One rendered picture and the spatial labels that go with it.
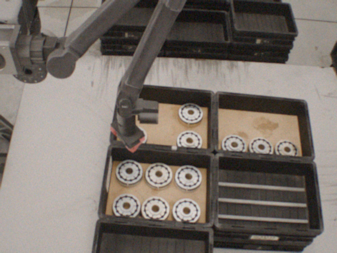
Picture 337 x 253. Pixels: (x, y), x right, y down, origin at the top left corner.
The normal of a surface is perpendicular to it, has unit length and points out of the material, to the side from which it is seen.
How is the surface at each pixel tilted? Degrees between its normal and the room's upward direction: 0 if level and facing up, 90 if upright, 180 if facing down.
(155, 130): 0
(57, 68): 77
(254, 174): 0
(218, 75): 0
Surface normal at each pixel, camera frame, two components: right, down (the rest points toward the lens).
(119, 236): 0.06, -0.56
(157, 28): -0.04, 0.66
